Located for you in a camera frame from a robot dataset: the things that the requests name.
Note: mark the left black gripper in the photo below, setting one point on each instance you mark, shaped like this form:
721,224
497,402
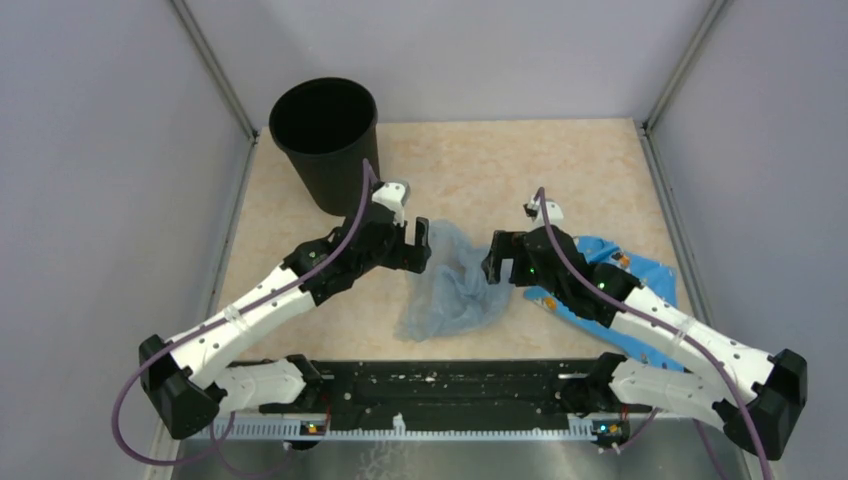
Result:
409,257

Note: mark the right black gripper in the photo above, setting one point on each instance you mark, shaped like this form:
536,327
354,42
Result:
507,245

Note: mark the translucent blue trash bag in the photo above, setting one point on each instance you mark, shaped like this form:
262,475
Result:
452,296

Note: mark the black plastic trash bin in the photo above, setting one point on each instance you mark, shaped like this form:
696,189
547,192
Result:
327,128

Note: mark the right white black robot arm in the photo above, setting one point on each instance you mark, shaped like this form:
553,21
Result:
753,397

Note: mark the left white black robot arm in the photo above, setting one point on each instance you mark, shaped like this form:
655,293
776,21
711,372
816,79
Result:
191,378

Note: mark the blue patterned cloth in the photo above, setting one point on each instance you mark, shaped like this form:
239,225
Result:
657,276

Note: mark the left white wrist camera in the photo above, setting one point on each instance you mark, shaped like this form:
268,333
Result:
393,195

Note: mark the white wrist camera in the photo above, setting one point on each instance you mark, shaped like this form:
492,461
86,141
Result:
393,195
538,211

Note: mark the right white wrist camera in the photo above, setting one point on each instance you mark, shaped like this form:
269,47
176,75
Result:
538,211

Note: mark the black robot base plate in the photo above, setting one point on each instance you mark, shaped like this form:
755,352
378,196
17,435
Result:
483,395

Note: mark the white cable duct rail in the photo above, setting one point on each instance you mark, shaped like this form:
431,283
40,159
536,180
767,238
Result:
297,430

